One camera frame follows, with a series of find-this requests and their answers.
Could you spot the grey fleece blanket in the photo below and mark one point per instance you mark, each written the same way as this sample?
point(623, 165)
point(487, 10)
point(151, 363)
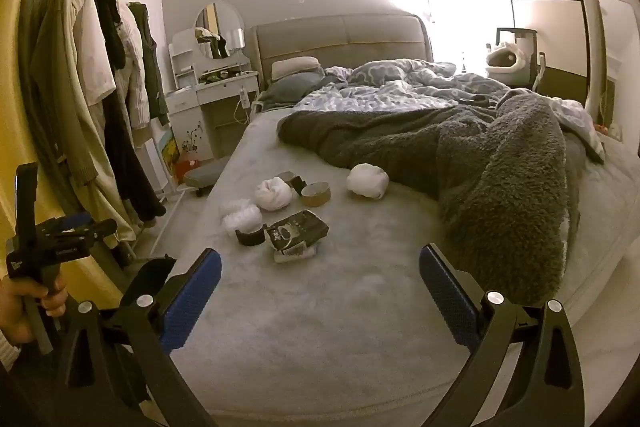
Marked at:
point(475, 167)

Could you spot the beige pillow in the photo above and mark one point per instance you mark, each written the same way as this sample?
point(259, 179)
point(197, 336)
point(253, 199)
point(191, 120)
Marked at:
point(295, 67)

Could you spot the beige striped jacket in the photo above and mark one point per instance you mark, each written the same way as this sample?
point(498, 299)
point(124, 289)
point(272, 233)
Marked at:
point(131, 67)

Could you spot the black tape roll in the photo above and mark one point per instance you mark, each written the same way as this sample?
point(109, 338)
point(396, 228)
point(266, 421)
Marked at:
point(251, 237)

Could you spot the grey pillow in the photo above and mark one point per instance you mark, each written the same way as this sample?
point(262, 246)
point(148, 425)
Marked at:
point(292, 88)

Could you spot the person's left hand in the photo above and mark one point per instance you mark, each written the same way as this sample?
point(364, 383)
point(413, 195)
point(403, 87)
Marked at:
point(20, 307)

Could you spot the yellow picture board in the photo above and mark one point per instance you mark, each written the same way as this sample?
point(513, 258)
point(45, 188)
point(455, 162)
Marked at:
point(169, 149)

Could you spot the black frame chair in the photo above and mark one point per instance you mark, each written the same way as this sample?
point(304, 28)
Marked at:
point(532, 52)

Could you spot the black item on duvet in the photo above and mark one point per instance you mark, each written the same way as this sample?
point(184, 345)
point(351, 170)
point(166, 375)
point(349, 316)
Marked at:
point(470, 99)

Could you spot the yellow curtain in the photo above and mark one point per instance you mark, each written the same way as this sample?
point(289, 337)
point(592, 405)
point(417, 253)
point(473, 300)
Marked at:
point(15, 107)

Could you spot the round mirror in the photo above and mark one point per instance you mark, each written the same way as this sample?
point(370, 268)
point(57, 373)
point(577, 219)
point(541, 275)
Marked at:
point(220, 29)

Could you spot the person's left forearm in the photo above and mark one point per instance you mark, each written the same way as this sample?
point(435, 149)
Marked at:
point(6, 352)

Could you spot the grey bed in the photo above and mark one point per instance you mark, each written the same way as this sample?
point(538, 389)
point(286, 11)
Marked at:
point(325, 307)

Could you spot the black printed packet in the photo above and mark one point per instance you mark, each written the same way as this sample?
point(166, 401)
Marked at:
point(296, 231)

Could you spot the grey cushioned stool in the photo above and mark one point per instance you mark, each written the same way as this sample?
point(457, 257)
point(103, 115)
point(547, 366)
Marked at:
point(202, 174)

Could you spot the white vanity desk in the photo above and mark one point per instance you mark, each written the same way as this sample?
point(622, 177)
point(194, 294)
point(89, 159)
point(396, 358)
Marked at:
point(220, 93)

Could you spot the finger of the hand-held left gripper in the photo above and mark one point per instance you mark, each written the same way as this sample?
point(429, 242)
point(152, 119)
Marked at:
point(95, 229)
point(26, 197)

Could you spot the brown cardboard tape roll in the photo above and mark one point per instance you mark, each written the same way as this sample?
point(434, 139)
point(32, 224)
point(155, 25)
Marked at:
point(316, 194)
point(286, 178)

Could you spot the white leaning panel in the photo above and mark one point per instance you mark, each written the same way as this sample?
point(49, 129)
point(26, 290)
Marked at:
point(615, 52)

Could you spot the grey curtain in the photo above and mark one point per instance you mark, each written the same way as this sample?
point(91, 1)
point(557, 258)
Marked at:
point(37, 57)

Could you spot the white clothes rack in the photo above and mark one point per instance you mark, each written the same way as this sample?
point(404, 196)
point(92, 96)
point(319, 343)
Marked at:
point(167, 199)

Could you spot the white tissue ball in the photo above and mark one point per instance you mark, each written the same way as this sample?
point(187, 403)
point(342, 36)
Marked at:
point(272, 193)
point(367, 181)

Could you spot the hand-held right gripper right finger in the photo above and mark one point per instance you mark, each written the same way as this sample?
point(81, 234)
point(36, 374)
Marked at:
point(447, 297)

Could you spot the white power strip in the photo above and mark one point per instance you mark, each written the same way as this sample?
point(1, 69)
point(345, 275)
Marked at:
point(243, 98)

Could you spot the olive knit cardigan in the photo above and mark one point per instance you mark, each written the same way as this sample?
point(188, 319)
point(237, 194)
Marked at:
point(55, 97)

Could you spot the black hanging garment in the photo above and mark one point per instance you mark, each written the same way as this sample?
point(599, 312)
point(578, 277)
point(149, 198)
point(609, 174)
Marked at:
point(125, 157)

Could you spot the orange bag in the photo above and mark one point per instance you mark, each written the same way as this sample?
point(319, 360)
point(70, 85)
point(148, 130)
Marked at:
point(182, 168)

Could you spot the grey padded headboard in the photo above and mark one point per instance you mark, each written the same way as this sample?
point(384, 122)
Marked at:
point(340, 37)

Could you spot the blue patterned duvet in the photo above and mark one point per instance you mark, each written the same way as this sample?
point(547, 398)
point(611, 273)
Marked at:
point(400, 87)

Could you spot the dark green jacket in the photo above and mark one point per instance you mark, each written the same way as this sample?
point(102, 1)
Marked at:
point(150, 67)

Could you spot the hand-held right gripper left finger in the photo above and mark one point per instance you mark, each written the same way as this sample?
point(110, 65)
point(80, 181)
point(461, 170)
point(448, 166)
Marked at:
point(192, 302)

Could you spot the white shirt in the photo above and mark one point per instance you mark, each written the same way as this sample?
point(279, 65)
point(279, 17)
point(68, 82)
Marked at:
point(92, 57)

